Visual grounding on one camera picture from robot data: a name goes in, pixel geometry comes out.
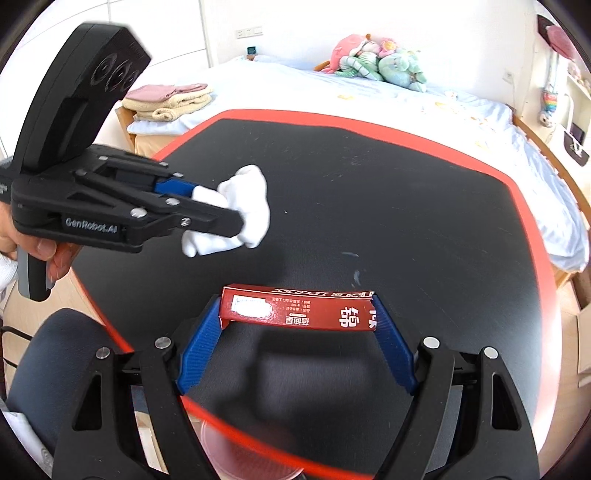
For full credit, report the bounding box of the white sock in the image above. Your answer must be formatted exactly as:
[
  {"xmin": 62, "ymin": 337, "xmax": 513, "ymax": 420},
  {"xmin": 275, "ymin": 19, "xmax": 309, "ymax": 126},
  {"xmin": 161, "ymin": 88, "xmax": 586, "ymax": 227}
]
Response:
[{"xmin": 180, "ymin": 163, "xmax": 271, "ymax": 259}]

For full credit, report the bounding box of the short red carton box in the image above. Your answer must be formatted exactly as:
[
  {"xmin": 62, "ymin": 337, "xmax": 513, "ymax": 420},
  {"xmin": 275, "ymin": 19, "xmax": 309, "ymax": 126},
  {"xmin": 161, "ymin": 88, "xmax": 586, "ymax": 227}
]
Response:
[{"xmin": 218, "ymin": 284, "xmax": 378, "ymax": 331}]

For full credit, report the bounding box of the pink trash bin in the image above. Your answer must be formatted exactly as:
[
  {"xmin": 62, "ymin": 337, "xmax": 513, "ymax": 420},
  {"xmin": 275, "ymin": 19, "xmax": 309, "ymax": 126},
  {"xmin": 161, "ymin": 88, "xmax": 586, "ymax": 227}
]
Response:
[{"xmin": 197, "ymin": 421, "xmax": 304, "ymax": 480}]

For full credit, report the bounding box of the person's left hand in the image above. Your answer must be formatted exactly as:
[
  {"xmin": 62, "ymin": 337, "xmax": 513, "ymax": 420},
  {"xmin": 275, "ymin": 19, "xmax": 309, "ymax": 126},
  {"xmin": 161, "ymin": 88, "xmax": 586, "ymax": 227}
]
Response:
[{"xmin": 0, "ymin": 203, "xmax": 81, "ymax": 281}]

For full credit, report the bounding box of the folded towels pile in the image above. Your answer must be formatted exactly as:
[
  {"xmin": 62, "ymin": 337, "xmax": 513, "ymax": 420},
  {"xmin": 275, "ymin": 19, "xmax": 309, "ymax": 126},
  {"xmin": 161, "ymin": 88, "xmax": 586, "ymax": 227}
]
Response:
[{"xmin": 122, "ymin": 84, "xmax": 212, "ymax": 122}]

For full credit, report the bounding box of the bed with blue sheet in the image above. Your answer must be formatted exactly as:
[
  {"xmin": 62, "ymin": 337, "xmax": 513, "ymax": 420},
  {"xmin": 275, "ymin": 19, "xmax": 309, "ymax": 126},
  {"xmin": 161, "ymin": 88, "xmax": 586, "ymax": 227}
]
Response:
[{"xmin": 122, "ymin": 60, "xmax": 590, "ymax": 273}]

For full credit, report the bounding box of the red and black table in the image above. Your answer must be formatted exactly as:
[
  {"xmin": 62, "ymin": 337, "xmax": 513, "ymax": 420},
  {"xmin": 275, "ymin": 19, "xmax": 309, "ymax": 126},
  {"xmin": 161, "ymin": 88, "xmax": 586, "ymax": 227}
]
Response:
[{"xmin": 74, "ymin": 110, "xmax": 560, "ymax": 479}]

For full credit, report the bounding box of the pink plush toy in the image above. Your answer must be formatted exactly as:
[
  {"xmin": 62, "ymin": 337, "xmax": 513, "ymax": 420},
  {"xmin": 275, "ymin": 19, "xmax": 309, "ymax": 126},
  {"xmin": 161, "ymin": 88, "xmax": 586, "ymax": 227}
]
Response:
[{"xmin": 314, "ymin": 34, "xmax": 368, "ymax": 74}]

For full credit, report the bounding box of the green plush toy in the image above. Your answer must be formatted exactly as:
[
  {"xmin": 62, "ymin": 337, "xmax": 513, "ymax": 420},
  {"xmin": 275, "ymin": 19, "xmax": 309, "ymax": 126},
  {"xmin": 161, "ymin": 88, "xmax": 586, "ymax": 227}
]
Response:
[{"xmin": 378, "ymin": 51, "xmax": 427, "ymax": 92}]

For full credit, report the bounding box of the rainbow plush hanging toy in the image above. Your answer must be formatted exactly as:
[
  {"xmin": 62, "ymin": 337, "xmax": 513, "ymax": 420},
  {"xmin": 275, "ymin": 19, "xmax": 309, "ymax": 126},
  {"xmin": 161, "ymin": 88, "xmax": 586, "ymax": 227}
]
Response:
[{"xmin": 539, "ymin": 85, "xmax": 558, "ymax": 128}]

